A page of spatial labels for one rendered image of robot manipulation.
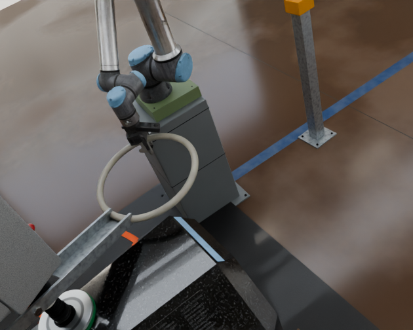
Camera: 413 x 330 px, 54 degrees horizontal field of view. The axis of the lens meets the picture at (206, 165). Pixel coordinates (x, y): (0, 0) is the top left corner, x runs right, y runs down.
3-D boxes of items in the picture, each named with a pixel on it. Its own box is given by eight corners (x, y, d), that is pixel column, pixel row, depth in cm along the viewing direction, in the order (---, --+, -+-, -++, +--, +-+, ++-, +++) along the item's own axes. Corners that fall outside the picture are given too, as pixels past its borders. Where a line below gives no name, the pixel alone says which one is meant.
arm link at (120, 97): (128, 84, 177) (117, 99, 172) (140, 106, 186) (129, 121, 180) (112, 84, 182) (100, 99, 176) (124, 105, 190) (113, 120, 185)
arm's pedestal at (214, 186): (159, 196, 307) (109, 108, 250) (213, 162, 317) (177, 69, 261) (190, 238, 271) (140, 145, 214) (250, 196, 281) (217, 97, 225)
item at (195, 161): (168, 234, 158) (165, 230, 156) (78, 212, 182) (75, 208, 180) (216, 141, 182) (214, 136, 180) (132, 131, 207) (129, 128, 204)
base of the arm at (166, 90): (135, 94, 237) (128, 80, 230) (162, 78, 241) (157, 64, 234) (149, 107, 224) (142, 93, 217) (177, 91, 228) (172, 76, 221)
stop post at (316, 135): (337, 133, 300) (323, -11, 228) (317, 148, 295) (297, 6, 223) (316, 124, 314) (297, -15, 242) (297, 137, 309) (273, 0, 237)
